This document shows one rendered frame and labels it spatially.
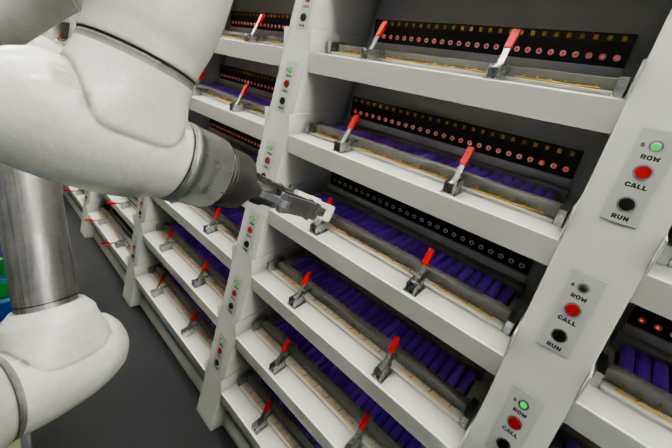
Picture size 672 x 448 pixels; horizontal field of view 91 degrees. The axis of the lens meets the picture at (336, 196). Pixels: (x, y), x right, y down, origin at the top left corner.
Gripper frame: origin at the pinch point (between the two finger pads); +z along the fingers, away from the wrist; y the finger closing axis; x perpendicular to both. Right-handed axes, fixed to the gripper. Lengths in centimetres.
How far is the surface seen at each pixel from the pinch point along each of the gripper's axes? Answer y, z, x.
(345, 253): -0.6, 18.1, -7.6
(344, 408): 9, 33, -43
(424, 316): 20.0, 18.0, -9.7
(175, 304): -70, 36, -64
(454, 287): 21.4, 23.0, -3.0
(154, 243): -87, 28, -47
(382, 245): 4.3, 22.8, -2.7
